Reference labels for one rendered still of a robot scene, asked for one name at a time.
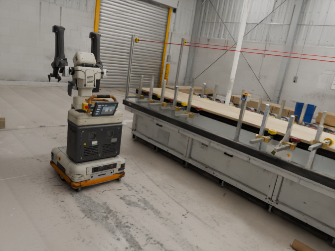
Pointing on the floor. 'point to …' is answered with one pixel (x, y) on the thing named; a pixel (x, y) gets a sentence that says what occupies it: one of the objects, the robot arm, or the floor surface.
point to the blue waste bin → (305, 111)
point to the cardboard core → (300, 246)
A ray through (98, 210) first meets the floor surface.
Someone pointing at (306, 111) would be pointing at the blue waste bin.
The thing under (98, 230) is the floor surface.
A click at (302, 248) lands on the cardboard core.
